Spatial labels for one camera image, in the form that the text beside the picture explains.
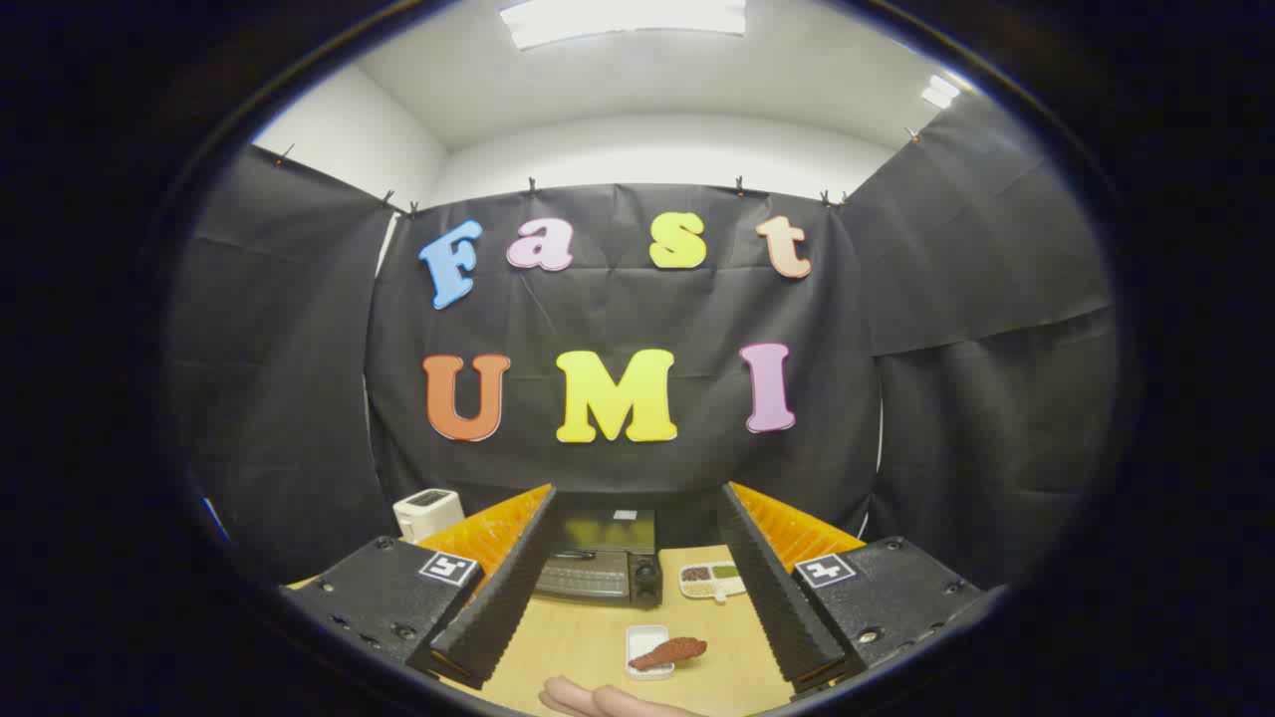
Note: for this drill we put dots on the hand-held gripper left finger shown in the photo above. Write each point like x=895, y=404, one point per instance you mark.
x=503, y=597

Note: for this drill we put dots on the small ceiling light panel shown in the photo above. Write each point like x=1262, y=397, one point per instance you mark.
x=939, y=92

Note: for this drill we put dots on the white divided dish with beans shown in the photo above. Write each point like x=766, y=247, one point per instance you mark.
x=709, y=580

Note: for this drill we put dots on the small white plastic tray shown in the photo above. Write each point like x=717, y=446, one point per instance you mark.
x=642, y=637

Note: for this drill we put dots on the brown meat piece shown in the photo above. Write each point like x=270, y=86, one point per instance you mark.
x=672, y=652

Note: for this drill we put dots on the large ceiling light panel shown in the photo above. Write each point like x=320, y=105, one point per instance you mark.
x=623, y=18

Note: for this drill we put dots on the black toaster oven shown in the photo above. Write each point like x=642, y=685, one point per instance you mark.
x=598, y=563

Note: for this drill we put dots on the white bread toaster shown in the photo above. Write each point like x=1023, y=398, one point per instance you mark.
x=423, y=513

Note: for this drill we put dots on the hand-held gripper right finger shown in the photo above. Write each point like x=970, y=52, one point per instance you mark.
x=777, y=597

